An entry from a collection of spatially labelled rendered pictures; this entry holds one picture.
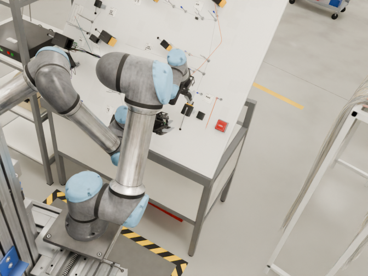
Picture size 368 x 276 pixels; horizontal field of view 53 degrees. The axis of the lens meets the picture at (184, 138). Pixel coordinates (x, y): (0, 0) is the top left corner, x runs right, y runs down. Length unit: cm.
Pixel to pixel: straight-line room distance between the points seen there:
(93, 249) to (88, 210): 18
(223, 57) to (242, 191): 145
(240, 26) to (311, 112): 238
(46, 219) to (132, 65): 76
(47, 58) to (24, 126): 190
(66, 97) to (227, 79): 94
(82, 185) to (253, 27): 121
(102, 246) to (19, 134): 194
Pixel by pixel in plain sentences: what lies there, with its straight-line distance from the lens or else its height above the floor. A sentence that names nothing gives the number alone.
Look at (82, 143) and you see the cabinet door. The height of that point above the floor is 60.
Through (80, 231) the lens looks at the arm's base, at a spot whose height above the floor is 121.
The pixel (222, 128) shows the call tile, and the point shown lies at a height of 111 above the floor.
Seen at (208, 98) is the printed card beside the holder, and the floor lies 118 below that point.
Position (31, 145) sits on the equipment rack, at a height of 24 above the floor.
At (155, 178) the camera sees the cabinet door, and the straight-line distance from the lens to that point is 224.
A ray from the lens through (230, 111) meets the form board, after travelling 192.
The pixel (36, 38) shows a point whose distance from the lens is 253.
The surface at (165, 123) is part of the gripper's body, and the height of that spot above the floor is 123.
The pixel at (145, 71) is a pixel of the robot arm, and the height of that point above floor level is 176.
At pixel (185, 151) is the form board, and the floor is 93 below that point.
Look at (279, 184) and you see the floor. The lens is 327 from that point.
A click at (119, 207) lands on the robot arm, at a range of 117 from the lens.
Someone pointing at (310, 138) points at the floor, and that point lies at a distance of 385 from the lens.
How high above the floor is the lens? 232
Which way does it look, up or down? 43 degrees down
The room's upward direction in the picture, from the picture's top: 9 degrees clockwise
